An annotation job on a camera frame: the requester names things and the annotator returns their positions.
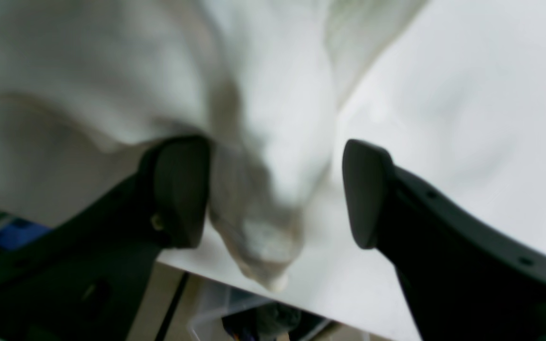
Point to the beige right gripper left finger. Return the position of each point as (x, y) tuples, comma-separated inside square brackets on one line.
[(181, 191)]

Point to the beige right gripper right finger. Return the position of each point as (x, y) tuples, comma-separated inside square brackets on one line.
[(368, 175)]

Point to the white T-shirt black print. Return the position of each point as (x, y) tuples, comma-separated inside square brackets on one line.
[(87, 85)]

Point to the clear plastic storage bin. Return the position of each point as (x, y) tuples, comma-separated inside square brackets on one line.
[(226, 313)]

